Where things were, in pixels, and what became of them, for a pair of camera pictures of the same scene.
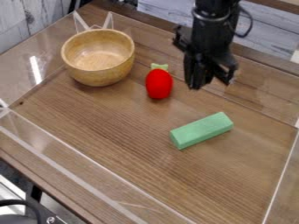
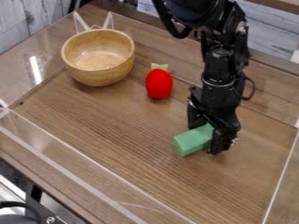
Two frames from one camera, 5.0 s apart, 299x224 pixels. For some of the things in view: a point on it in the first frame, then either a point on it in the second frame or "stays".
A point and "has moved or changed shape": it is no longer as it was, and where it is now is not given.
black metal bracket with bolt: (37, 213) stays
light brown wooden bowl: (97, 56) stays
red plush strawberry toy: (158, 81) stays
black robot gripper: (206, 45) → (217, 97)
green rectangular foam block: (200, 130) has moved or changed shape
